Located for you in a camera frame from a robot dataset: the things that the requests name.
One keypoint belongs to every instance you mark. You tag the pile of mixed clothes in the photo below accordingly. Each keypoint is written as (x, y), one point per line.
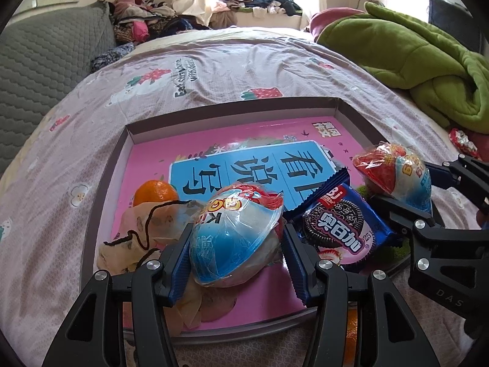
(152, 19)

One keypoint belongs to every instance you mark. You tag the pink and blue book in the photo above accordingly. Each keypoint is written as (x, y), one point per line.
(259, 149)

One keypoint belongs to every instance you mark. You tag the green fleece blanket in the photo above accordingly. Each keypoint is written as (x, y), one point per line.
(412, 53)

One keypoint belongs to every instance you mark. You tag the pink cloth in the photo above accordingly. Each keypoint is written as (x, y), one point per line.
(482, 138)

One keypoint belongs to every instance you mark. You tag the dark blue patterned cloth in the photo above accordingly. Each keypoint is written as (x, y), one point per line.
(110, 57)

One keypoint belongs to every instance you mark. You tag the blue cookie packet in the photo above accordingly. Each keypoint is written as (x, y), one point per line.
(344, 229)

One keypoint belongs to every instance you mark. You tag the person's right hand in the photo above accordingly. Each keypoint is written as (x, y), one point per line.
(484, 216)

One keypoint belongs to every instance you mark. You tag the shallow cardboard box tray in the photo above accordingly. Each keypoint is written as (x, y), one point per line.
(114, 160)

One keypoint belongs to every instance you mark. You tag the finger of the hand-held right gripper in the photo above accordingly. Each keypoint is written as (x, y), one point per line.
(439, 177)
(397, 208)

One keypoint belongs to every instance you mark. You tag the pink pillow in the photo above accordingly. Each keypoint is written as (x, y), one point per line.
(326, 21)

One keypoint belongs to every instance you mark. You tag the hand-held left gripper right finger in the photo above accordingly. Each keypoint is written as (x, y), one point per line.
(296, 267)

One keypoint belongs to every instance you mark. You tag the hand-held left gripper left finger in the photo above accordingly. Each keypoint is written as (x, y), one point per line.
(179, 275)

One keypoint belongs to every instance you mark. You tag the black wall television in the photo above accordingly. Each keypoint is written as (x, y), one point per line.
(452, 21)

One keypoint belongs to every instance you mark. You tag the grey quilted headboard cushion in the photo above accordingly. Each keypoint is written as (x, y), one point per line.
(42, 68)

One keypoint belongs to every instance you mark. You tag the red and white candy wrapper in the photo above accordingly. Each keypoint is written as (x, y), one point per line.
(462, 139)

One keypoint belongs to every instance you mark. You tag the orange tangerine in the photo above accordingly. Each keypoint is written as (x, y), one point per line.
(351, 332)
(154, 195)

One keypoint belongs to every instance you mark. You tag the blue and red toy egg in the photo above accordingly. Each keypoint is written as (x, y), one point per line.
(233, 241)

